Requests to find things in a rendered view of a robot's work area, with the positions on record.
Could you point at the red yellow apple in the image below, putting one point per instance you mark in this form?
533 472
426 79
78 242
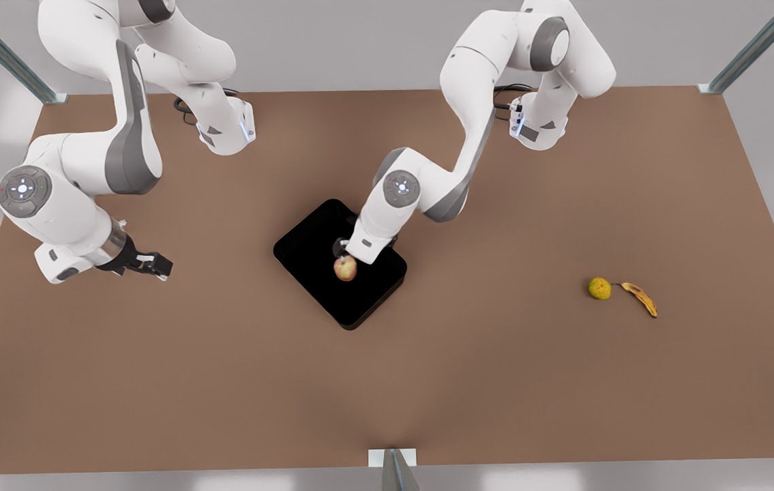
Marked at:
345 268

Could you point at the black storage box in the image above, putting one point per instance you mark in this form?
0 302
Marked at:
332 286

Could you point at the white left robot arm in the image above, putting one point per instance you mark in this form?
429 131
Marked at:
468 136

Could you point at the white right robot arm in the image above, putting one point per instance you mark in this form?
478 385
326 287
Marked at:
80 164

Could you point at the yellow green round fruit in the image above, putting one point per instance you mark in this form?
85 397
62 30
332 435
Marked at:
599 288

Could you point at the yellow banana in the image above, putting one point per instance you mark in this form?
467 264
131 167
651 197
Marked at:
641 298

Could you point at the silver frame post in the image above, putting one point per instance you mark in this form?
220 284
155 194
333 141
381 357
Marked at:
755 46
397 469
5 53

